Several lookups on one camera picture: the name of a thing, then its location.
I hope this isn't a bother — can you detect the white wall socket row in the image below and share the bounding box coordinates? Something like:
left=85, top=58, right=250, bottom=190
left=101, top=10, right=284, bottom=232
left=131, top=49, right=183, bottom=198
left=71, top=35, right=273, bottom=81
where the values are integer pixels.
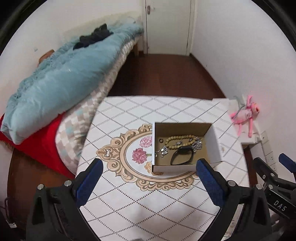
left=260, top=131, right=278, bottom=172

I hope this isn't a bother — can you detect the light blue blanket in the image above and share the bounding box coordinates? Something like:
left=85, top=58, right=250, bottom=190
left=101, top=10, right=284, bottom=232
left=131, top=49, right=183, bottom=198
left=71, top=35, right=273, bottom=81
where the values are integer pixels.
left=1, top=23, right=145, bottom=144

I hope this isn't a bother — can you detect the black cable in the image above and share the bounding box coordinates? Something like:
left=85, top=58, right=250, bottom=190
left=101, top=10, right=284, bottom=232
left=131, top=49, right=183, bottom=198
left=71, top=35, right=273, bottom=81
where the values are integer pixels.
left=3, top=197, right=18, bottom=230

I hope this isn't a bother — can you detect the thick silver chain bracelet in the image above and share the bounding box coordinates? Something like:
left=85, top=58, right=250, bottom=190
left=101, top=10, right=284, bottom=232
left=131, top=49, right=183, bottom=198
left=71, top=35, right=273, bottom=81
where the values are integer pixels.
left=191, top=138, right=203, bottom=152

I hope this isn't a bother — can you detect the checkered quilt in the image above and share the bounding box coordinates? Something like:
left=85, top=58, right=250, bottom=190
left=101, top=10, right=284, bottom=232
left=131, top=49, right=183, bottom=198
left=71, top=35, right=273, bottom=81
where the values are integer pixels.
left=55, top=38, right=141, bottom=167

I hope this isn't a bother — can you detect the black smart band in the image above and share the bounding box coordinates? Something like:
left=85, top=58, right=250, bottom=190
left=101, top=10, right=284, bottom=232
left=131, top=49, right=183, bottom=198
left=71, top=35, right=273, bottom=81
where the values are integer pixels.
left=170, top=146, right=194, bottom=165

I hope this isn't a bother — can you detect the brown wooden headboard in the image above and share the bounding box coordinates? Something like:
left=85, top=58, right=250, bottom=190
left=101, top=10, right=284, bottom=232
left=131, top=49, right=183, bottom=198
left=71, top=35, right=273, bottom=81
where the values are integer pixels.
left=39, top=49, right=55, bottom=63

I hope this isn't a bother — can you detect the white diamond pattern tablecloth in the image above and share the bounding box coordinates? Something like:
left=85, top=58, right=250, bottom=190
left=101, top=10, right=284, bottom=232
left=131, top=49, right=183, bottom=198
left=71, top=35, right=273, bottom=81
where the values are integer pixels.
left=75, top=95, right=249, bottom=241

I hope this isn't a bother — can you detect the cardboard box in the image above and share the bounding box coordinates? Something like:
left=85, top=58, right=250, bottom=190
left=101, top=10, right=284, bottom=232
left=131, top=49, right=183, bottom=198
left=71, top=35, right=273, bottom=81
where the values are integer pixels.
left=151, top=122, right=225, bottom=173

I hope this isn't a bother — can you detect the wooden bead bracelet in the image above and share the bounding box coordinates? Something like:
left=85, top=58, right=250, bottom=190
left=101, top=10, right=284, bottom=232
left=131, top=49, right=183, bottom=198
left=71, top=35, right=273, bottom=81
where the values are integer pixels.
left=165, top=135, right=197, bottom=150

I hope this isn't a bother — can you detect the pink plush toy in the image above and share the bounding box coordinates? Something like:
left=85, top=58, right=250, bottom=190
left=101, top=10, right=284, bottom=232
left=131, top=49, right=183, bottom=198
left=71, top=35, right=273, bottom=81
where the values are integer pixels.
left=229, top=95, right=259, bottom=138

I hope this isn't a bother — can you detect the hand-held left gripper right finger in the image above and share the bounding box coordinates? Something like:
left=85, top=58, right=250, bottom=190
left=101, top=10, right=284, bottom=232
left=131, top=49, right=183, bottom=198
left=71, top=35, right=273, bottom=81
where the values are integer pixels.
left=196, top=158, right=273, bottom=241

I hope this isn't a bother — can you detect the red bed sheet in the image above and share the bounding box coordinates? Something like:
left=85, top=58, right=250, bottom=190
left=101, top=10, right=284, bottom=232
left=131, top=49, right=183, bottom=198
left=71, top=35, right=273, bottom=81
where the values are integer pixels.
left=0, top=113, right=75, bottom=180

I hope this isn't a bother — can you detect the white door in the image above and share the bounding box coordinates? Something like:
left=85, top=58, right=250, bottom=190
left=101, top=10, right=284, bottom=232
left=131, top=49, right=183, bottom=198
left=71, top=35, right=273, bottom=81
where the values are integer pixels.
left=146, top=0, right=192, bottom=56

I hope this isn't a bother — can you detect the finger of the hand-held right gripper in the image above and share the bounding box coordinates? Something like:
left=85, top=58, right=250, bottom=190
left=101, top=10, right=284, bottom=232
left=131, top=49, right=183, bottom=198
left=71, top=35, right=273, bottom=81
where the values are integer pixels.
left=253, top=157, right=279, bottom=184
left=279, top=153, right=296, bottom=174

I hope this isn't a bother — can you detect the black cloth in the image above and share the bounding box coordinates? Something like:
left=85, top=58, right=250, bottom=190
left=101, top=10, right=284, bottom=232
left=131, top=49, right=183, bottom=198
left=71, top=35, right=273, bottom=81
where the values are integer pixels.
left=73, top=23, right=114, bottom=49

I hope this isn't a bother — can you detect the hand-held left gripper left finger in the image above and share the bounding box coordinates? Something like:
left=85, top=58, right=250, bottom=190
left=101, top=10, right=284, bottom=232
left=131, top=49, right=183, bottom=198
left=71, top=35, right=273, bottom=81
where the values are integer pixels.
left=26, top=158, right=104, bottom=241

